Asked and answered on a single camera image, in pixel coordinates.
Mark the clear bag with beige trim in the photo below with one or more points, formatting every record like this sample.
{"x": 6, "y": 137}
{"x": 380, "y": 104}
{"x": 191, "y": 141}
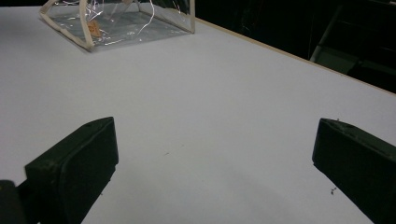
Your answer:
{"x": 124, "y": 28}

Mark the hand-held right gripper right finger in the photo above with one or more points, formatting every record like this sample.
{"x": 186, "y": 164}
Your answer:
{"x": 358, "y": 161}

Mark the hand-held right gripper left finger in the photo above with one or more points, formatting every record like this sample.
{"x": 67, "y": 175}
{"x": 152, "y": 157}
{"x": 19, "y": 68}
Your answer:
{"x": 74, "y": 168}

